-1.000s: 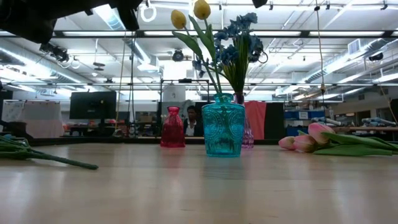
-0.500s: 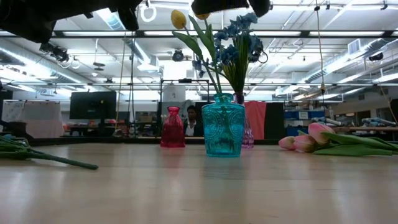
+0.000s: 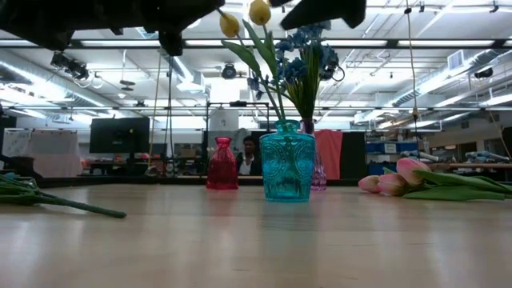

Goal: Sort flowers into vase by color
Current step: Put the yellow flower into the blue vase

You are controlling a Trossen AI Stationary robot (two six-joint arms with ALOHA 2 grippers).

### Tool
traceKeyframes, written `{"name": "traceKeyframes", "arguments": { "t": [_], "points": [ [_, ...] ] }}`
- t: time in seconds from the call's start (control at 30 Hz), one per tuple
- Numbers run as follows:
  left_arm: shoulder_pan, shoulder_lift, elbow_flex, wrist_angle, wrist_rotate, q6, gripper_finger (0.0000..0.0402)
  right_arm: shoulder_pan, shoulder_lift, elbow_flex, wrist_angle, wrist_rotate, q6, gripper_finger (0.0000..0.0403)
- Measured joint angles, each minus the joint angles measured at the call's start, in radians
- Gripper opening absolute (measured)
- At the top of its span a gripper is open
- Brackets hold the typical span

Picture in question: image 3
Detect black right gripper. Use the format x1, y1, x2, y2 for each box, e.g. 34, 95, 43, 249
268, 0, 367, 31

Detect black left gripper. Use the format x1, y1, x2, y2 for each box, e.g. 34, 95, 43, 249
131, 0, 226, 57

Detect blue artificial flower bunch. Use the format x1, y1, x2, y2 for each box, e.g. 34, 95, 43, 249
246, 38, 321, 135
295, 20, 342, 135
0, 172, 127, 219

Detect teal embossed glass vase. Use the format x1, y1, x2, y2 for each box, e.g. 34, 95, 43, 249
258, 119, 317, 203

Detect red glass vase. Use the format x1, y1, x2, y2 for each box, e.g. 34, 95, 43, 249
206, 136, 240, 191

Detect pink glass vase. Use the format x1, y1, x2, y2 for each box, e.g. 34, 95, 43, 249
299, 118, 327, 192

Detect black ceiling spotlight cluster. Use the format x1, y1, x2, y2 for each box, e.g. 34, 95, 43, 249
50, 50, 91, 82

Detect black computer monitor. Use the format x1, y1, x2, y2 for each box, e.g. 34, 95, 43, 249
89, 117, 150, 154

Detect orange-red panel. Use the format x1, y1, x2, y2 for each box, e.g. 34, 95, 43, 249
314, 130, 344, 181

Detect person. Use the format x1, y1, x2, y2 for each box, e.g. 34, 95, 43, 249
235, 135, 263, 176

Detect blue storage bins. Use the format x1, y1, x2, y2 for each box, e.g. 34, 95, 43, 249
366, 140, 419, 155

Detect black panel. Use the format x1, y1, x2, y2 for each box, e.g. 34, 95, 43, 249
342, 131, 367, 181

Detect grey ceiling air vent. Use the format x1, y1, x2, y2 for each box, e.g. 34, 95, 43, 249
446, 50, 465, 72

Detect white covered board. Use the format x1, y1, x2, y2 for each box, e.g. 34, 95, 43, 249
30, 130, 84, 178

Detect white patterned sheet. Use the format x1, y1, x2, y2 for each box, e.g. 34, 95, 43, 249
2, 130, 32, 158

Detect dark round container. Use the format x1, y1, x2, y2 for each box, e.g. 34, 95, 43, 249
10, 155, 43, 180

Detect wooden workbench top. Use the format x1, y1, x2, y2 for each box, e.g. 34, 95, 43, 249
434, 162, 512, 169

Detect black ceiling dome camera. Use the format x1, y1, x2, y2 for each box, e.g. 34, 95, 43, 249
221, 62, 238, 80

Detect hanging cable with yellow plug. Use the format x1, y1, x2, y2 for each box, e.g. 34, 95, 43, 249
404, 0, 420, 125

